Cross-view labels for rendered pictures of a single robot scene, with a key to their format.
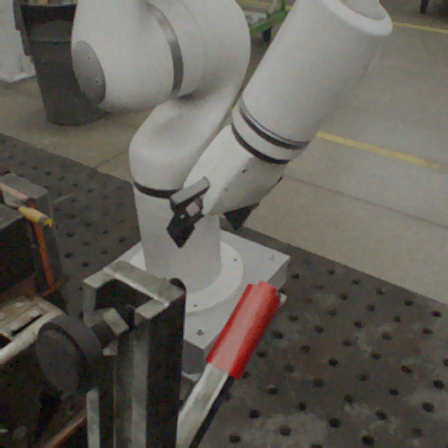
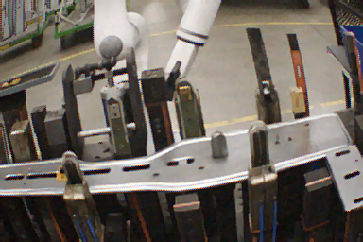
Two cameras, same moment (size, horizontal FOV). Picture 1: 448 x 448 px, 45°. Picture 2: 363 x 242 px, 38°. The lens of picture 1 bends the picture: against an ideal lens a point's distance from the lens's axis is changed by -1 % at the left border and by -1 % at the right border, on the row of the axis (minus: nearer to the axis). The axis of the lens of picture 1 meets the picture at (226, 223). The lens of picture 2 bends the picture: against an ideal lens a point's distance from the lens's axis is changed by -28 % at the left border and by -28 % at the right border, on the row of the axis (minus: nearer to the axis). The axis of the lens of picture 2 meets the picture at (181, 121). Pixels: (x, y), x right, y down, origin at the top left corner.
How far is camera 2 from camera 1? 136 cm
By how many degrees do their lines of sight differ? 33
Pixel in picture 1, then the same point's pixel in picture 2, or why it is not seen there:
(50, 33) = not seen: outside the picture
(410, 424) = not seen: hidden behind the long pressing
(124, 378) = (255, 46)
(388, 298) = not seen: hidden behind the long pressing
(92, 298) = (249, 30)
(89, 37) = (112, 33)
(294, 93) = (204, 20)
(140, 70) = (132, 37)
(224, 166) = (185, 52)
